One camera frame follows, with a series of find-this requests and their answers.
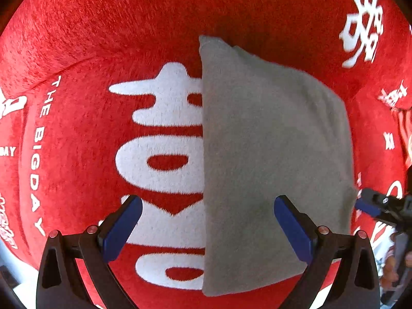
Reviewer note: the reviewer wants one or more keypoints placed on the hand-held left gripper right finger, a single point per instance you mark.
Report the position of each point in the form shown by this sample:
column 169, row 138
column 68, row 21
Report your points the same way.
column 294, row 231

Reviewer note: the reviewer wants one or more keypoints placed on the grey knitted garment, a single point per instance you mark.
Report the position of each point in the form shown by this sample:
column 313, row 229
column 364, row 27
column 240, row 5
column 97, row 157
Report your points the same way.
column 273, row 151

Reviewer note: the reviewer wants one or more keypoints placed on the person's right hand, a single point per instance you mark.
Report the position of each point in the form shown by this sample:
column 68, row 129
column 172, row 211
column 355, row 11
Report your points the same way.
column 391, row 268

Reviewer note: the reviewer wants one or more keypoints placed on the red printed blanket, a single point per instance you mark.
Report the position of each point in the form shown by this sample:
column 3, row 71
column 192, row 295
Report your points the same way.
column 128, row 38

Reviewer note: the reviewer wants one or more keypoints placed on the red floral patterned cloth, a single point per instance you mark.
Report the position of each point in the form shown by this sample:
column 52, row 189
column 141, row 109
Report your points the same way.
column 404, row 138

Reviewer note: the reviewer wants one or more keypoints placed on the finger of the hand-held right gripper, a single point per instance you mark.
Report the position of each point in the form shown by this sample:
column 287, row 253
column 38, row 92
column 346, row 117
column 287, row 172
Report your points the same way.
column 367, row 206

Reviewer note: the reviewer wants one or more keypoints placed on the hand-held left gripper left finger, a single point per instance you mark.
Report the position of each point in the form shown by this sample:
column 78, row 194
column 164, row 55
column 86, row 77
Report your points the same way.
column 124, row 228

